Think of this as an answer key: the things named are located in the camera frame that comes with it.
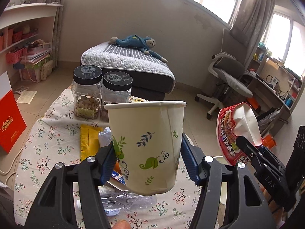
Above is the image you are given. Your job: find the gold snack wrapper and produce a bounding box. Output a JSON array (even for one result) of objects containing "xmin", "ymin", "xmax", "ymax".
[{"xmin": 80, "ymin": 124, "xmax": 103, "ymax": 161}]

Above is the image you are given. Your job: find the crushed clear plastic bottle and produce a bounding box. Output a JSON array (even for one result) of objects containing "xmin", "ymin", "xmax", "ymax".
[{"xmin": 76, "ymin": 190, "xmax": 157, "ymax": 216}]

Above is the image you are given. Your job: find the white tissue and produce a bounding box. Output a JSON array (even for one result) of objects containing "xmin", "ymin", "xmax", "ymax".
[{"xmin": 98, "ymin": 127, "xmax": 112, "ymax": 147}]

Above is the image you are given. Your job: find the white floral paper cup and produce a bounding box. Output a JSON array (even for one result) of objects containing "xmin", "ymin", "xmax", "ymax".
[{"xmin": 105, "ymin": 101, "xmax": 187, "ymax": 196}]

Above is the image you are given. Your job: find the light blue milk carton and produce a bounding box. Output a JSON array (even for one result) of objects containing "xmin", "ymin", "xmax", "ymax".
[{"xmin": 107, "ymin": 170, "xmax": 129, "ymax": 192}]

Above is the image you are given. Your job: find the orange peel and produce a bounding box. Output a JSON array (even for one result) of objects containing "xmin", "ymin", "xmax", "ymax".
[{"xmin": 113, "ymin": 161, "xmax": 121, "ymax": 174}]

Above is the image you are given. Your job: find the white trash bin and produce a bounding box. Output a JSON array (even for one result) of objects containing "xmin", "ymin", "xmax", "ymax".
[{"xmin": 214, "ymin": 155, "xmax": 229, "ymax": 205}]

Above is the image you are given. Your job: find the person right hand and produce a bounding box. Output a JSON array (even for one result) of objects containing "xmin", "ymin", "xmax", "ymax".
[{"xmin": 261, "ymin": 187, "xmax": 284, "ymax": 227}]

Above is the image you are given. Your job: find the person left hand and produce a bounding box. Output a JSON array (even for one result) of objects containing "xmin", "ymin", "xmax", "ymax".
[{"xmin": 112, "ymin": 220, "xmax": 131, "ymax": 229}]

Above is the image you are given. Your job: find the floral tablecloth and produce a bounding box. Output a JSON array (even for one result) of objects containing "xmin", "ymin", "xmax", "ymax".
[{"xmin": 14, "ymin": 88, "xmax": 201, "ymax": 228}]

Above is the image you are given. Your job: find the red white gift box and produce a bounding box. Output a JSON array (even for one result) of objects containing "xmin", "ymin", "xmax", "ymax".
[{"xmin": 0, "ymin": 72, "xmax": 26, "ymax": 154}]

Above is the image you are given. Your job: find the right nut jar black lid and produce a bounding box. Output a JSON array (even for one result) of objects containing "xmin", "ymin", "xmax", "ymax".
[{"xmin": 100, "ymin": 70, "xmax": 133, "ymax": 122}]

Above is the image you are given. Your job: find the nut jar black lid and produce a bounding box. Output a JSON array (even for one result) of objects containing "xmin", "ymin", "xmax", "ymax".
[
  {"xmin": 100, "ymin": 70, "xmax": 133, "ymax": 122},
  {"xmin": 71, "ymin": 65, "xmax": 103, "ymax": 120}
]

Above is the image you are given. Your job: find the wooden computer desk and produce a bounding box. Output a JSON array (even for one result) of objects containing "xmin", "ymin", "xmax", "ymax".
[{"xmin": 242, "ymin": 46, "xmax": 304, "ymax": 136}]

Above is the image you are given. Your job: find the left nut jar black lid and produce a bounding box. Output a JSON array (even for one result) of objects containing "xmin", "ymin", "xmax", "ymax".
[{"xmin": 71, "ymin": 65, "xmax": 103, "ymax": 120}]

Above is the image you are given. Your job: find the dark ottoman with quilt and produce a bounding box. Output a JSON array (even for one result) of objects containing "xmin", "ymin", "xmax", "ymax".
[{"xmin": 81, "ymin": 42, "xmax": 176, "ymax": 101}]

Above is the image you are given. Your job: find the grey white office chair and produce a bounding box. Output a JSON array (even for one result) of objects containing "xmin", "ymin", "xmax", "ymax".
[{"xmin": 195, "ymin": 28, "xmax": 253, "ymax": 120}]

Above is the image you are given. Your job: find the blue monkey plush toy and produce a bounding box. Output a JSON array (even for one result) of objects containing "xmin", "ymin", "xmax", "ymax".
[{"xmin": 109, "ymin": 35, "xmax": 168, "ymax": 63}]

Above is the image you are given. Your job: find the pink storage basket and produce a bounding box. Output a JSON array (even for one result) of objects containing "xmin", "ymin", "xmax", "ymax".
[{"xmin": 6, "ymin": 49, "xmax": 23, "ymax": 64}]

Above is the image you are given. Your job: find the white bookshelf unit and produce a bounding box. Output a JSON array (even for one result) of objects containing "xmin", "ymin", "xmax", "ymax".
[{"xmin": 1, "ymin": 0, "xmax": 64, "ymax": 84}]

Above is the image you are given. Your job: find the right grey curtain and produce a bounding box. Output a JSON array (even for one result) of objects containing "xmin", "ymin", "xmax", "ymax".
[{"xmin": 231, "ymin": 0, "xmax": 275, "ymax": 68}]

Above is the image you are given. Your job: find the grey curtain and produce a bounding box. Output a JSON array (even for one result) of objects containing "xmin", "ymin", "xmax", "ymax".
[
  {"xmin": 231, "ymin": 0, "xmax": 275, "ymax": 68},
  {"xmin": 50, "ymin": 0, "xmax": 64, "ymax": 68}
]

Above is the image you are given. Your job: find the left grey curtain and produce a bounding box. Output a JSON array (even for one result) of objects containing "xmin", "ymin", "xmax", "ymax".
[{"xmin": 50, "ymin": 0, "xmax": 64, "ymax": 68}]

